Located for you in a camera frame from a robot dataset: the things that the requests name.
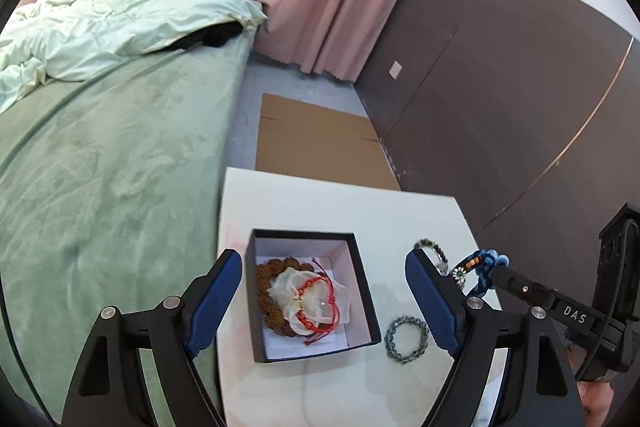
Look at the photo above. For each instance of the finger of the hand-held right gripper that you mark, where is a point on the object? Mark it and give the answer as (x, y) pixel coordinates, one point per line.
(530, 291)

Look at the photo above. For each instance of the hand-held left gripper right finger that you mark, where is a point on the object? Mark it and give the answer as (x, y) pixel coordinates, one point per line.
(433, 307)

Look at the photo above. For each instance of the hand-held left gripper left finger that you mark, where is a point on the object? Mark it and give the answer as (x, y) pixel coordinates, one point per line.
(216, 302)

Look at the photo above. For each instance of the black jewelry box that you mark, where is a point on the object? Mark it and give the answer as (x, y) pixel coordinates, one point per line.
(312, 294)

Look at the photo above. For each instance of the person's right hand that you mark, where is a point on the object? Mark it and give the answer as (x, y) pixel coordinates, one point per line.
(596, 403)

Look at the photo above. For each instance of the white organza pouch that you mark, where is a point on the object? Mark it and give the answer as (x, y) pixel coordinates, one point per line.
(305, 297)

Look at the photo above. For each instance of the green velvet bed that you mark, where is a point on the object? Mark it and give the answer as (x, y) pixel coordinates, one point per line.
(115, 187)

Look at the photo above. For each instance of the flat cardboard sheet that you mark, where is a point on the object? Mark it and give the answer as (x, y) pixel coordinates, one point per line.
(320, 142)

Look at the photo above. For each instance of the pale green duvet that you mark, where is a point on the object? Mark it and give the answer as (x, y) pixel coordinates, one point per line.
(110, 27)

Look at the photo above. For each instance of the white wall socket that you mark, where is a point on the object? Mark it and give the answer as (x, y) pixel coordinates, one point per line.
(396, 70)

